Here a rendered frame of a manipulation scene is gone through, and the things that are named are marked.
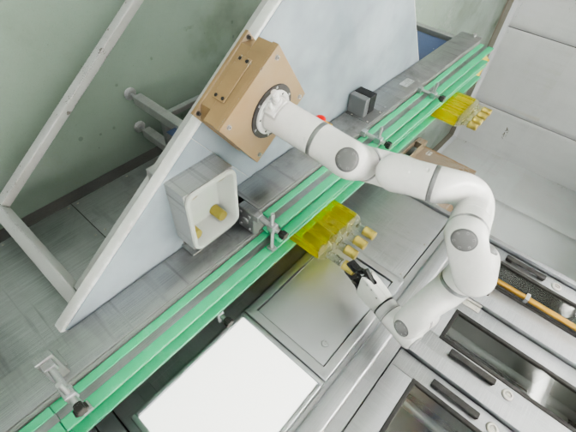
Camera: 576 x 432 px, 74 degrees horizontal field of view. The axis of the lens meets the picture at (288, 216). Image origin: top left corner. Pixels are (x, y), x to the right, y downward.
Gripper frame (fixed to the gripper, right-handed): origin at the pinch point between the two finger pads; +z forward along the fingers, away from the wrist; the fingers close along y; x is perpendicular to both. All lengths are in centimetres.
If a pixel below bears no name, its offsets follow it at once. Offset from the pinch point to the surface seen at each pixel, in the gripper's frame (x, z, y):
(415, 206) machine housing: -54, 19, -15
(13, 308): 98, 52, -17
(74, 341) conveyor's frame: 80, 17, 5
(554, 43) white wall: -551, 202, -109
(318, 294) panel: 9.1, 3.8, -13.1
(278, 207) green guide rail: 13.7, 25.0, 13.3
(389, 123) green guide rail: -51, 43, 14
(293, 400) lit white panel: 35.2, -20.7, -13.1
